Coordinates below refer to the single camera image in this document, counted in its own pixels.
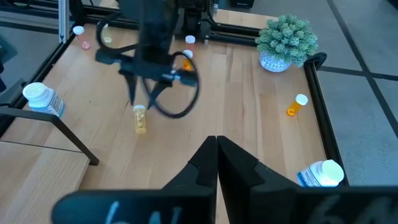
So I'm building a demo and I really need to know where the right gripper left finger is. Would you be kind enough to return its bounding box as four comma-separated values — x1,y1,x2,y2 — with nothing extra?
51,135,218,224

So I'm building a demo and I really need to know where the white bottle blue label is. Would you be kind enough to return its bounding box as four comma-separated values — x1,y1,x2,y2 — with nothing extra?
295,159,345,188

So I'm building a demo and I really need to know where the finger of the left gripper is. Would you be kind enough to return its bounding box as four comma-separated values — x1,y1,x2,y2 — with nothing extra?
125,73,138,106
147,81,172,110

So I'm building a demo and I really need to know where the green succulent in white pot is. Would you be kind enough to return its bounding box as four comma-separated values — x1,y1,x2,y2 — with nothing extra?
254,14,320,73

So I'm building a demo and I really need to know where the wooden shelf black frame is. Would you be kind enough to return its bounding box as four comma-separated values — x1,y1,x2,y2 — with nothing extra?
0,107,100,224

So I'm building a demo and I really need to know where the silver aluminium bracket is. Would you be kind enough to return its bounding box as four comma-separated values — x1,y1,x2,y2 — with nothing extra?
58,0,70,44

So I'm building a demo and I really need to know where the pink pill vial white cap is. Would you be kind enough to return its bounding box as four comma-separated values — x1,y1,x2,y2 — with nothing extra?
184,34,197,52
72,25,91,50

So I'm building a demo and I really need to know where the white Trader Joe's melatonin bottle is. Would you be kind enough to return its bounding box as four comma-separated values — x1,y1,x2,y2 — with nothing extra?
22,82,66,119

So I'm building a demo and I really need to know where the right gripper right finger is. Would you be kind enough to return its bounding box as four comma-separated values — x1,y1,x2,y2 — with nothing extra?
216,136,398,224

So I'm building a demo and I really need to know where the orange pill vial white cap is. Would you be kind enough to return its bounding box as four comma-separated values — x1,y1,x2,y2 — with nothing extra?
182,49,194,72
285,93,309,118

